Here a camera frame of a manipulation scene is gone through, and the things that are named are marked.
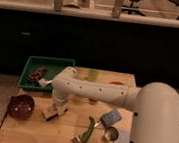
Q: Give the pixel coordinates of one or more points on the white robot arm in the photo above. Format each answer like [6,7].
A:
[155,107]

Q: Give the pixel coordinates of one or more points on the grey blue cloth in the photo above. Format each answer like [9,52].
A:
[124,137]

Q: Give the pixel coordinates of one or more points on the orange toy food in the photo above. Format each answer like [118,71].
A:
[116,83]

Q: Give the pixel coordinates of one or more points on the dark red bowl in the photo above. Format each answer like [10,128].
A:
[21,107]

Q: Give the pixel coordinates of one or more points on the small metal cup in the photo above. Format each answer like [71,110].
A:
[111,134]

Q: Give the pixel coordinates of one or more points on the green handled fork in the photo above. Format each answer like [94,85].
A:
[85,136]

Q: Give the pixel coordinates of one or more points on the wooden block eraser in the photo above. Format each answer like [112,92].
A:
[49,113]

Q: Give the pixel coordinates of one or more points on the white spatula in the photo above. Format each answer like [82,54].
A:
[43,82]

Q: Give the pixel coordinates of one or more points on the green plastic tray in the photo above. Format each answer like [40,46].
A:
[54,66]

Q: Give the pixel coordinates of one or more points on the blue sponge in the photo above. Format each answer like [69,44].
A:
[110,118]

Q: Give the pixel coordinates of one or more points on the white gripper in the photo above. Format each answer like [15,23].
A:
[60,106]

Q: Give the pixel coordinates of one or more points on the brown grape bunch toy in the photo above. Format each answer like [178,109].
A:
[37,75]

